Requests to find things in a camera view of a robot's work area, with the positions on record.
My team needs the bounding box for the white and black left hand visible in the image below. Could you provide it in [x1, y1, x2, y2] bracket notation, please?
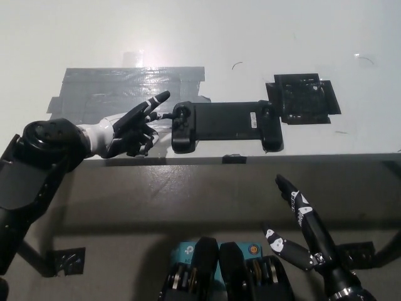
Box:
[76, 90, 175, 159]

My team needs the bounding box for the black and white right hand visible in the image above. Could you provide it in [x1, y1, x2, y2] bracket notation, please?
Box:
[261, 174, 358, 288]

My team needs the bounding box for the black game controller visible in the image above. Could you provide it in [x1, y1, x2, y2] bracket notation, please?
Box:
[170, 100, 284, 154]

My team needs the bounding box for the black floor tape patch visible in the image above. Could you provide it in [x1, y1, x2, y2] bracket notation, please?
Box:
[46, 246, 87, 278]
[338, 241, 377, 270]

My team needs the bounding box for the small black tape piece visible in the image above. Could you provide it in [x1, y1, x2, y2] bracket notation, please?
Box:
[221, 154, 247, 165]

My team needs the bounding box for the black tape square patch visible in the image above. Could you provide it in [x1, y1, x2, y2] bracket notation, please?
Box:
[265, 73, 341, 125]

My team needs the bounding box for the black table leg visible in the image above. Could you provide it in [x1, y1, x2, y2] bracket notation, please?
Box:
[18, 236, 48, 278]

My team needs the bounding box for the grey duct tape patch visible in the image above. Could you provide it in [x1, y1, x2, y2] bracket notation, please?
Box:
[46, 66, 214, 130]

